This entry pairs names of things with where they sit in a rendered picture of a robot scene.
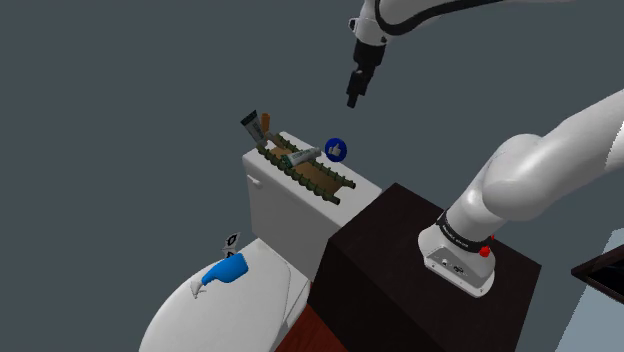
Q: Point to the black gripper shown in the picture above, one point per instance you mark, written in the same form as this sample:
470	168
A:
364	61

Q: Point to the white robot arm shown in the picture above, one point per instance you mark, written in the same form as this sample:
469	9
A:
516	180

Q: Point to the blue thumbs-up round badge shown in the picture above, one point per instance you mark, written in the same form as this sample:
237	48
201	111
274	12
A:
336	149

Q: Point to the white green toothpaste tube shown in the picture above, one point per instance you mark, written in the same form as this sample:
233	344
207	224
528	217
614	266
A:
302	156

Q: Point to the orange brown tube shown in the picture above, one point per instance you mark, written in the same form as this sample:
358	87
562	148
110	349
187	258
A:
265	123

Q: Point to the bamboo tray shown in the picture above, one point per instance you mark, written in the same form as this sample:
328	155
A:
312	174

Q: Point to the grey black tube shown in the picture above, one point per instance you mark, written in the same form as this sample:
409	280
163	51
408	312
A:
252	126

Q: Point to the white toilet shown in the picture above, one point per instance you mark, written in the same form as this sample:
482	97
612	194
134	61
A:
287	209

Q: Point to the dark brown robot stand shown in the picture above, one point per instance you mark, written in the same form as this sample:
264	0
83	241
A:
385	273

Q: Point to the black white patterned small object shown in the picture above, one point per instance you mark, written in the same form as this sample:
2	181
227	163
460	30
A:
231	244

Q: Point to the blue spray bottle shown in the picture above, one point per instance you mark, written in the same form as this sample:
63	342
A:
226	270

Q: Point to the dark framed furniture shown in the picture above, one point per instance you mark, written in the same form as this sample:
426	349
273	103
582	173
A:
602	270

